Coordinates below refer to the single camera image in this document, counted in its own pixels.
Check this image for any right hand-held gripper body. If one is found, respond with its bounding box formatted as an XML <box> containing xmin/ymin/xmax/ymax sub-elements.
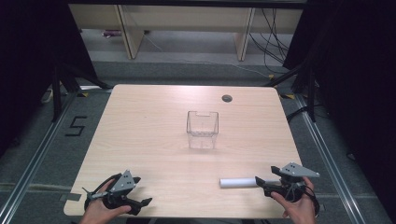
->
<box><xmin>263</xmin><ymin>161</ymin><xmax>320</xmax><ymax>203</ymax></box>

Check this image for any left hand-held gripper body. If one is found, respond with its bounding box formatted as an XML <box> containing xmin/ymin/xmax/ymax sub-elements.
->
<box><xmin>81</xmin><ymin>169</ymin><xmax>143</xmax><ymax>217</ymax></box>

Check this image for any white paper roll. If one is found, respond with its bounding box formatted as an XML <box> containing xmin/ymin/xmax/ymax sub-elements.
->
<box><xmin>219</xmin><ymin>176</ymin><xmax>281</xmax><ymax>189</ymax></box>

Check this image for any person's left hand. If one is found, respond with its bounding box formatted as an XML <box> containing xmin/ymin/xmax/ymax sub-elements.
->
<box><xmin>78</xmin><ymin>178</ymin><xmax>133</xmax><ymax>224</ymax></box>

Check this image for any person's right hand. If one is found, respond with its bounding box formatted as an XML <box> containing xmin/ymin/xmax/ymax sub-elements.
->
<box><xmin>270</xmin><ymin>176</ymin><xmax>318</xmax><ymax>224</ymax></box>

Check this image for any clear plastic container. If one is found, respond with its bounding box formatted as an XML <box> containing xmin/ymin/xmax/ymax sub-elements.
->
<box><xmin>186</xmin><ymin>110</ymin><xmax>219</xmax><ymax>150</ymax></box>

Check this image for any black metal stand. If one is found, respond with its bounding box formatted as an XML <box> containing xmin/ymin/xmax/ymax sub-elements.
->
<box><xmin>263</xmin><ymin>59</ymin><xmax>318</xmax><ymax>123</ymax></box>
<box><xmin>50</xmin><ymin>61</ymin><xmax>114</xmax><ymax>123</ymax></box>

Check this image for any black curtain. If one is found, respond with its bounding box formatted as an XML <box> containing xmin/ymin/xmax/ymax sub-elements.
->
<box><xmin>0</xmin><ymin>0</ymin><xmax>98</xmax><ymax>158</ymax></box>
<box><xmin>282</xmin><ymin>0</ymin><xmax>396</xmax><ymax>217</ymax></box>

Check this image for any pink object under desk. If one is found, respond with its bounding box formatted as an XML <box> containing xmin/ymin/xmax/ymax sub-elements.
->
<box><xmin>102</xmin><ymin>29</ymin><xmax>123</xmax><ymax>39</ymax></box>

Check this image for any light wooden desk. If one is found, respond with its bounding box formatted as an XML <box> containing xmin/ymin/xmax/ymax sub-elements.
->
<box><xmin>68</xmin><ymin>3</ymin><xmax>304</xmax><ymax>62</ymax></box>

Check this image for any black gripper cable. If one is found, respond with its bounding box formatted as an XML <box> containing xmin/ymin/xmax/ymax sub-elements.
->
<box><xmin>92</xmin><ymin>173</ymin><xmax>123</xmax><ymax>194</ymax></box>
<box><xmin>304</xmin><ymin>185</ymin><xmax>321</xmax><ymax>217</ymax></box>

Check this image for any metal floor rail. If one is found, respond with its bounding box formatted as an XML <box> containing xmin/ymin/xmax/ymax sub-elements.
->
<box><xmin>293</xmin><ymin>92</ymin><xmax>372</xmax><ymax>224</ymax></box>
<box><xmin>0</xmin><ymin>90</ymin><xmax>79</xmax><ymax>224</ymax></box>

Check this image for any black floor cable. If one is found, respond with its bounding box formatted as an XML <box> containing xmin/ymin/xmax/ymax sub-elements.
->
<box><xmin>285</xmin><ymin>105</ymin><xmax>313</xmax><ymax>123</ymax></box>

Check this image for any white coiled cable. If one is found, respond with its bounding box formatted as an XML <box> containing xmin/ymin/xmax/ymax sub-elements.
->
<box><xmin>40</xmin><ymin>88</ymin><xmax>54</xmax><ymax>105</ymax></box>

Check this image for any bundle of black cables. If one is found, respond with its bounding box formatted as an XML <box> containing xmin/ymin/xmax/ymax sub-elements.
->
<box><xmin>247</xmin><ymin>8</ymin><xmax>291</xmax><ymax>75</ymax></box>

